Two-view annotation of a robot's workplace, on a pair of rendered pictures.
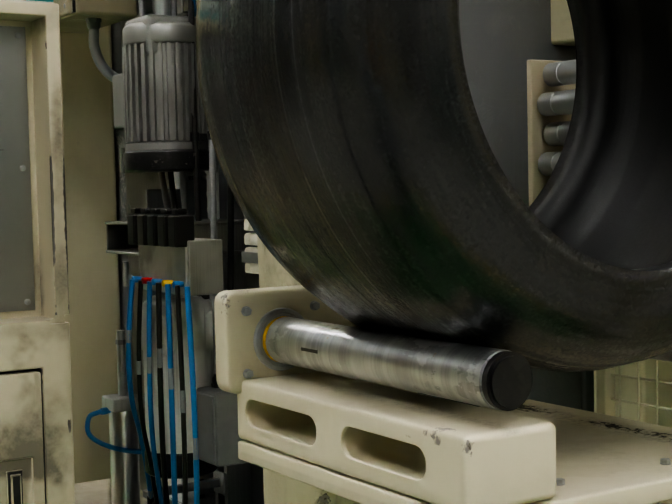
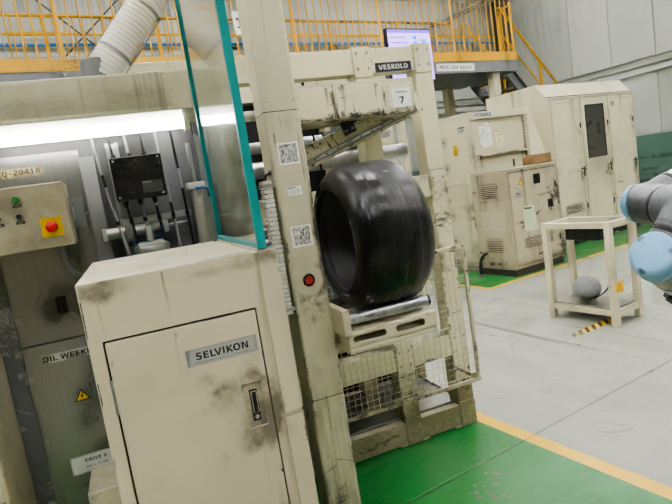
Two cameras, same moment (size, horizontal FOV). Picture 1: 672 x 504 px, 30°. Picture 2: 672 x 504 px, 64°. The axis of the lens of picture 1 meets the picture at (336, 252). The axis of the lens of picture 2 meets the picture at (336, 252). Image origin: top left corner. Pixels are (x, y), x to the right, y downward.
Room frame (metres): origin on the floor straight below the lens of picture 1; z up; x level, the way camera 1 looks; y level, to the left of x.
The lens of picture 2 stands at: (0.83, 1.88, 1.38)
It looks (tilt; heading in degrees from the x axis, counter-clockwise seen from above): 7 degrees down; 282
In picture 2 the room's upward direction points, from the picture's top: 9 degrees counter-clockwise
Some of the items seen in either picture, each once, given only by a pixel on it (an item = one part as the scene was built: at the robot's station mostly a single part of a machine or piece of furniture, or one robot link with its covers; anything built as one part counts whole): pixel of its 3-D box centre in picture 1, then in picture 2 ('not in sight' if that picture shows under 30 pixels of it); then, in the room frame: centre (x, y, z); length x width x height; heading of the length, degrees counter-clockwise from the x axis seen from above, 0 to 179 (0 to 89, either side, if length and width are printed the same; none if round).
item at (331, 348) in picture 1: (379, 357); (387, 309); (1.07, -0.04, 0.90); 0.35 x 0.05 x 0.05; 32
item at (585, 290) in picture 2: not in sight; (590, 268); (-0.28, -2.68, 0.40); 0.60 x 0.35 x 0.80; 131
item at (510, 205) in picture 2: not in sight; (519, 218); (-0.09, -4.99, 0.62); 0.91 x 0.58 x 1.25; 41
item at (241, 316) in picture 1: (393, 326); (327, 314); (1.29, -0.06, 0.90); 0.40 x 0.03 x 0.10; 122
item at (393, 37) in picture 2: not in sight; (410, 55); (0.94, -4.13, 2.60); 0.60 x 0.05 x 0.55; 41
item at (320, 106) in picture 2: not in sight; (340, 105); (1.19, -0.47, 1.71); 0.61 x 0.25 x 0.15; 32
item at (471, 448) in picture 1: (378, 431); (388, 327); (1.07, -0.03, 0.84); 0.36 x 0.09 x 0.06; 32
